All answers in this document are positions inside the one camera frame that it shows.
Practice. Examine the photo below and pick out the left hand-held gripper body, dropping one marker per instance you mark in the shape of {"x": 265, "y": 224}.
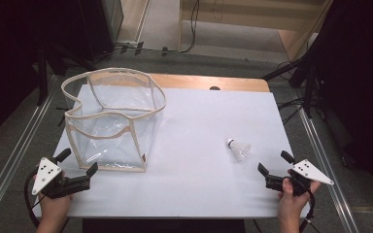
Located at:
{"x": 50, "y": 181}

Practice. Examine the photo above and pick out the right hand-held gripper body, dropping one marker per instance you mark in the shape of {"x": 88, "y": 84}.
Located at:
{"x": 304, "y": 173}

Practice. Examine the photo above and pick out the white shuttlecock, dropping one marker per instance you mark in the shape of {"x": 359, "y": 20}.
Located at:
{"x": 239, "y": 149}

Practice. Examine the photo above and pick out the transparent bag with beige trim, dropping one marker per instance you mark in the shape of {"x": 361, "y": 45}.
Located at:
{"x": 113, "y": 119}

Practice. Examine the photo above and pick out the person's left hand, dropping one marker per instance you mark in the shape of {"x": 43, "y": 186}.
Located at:
{"x": 54, "y": 207}

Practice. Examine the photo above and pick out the person's right hand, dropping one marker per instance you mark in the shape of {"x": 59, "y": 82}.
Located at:
{"x": 293, "y": 202}

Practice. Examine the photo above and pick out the white board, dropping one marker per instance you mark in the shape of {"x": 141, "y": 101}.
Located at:
{"x": 194, "y": 155}

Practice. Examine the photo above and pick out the black tripod stand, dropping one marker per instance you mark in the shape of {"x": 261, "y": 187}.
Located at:
{"x": 307, "y": 84}

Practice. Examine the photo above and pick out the black metal stand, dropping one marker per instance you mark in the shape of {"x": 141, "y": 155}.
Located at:
{"x": 42, "y": 74}

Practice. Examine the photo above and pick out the black seat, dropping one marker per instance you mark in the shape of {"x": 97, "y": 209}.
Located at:
{"x": 163, "y": 226}

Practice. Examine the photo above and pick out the black curtain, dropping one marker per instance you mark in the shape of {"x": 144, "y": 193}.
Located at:
{"x": 6, "y": 64}
{"x": 356, "y": 81}

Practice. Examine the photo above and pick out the wooden table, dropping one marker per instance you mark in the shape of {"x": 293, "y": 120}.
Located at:
{"x": 207, "y": 82}

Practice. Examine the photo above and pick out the black cabinet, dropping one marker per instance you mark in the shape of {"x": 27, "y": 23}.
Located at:
{"x": 100, "y": 29}

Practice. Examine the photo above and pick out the light wooden furniture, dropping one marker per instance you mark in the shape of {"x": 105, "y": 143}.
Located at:
{"x": 252, "y": 22}

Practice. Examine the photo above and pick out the metal floor rail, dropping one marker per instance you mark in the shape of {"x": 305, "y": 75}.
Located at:
{"x": 327, "y": 168}
{"x": 16, "y": 152}

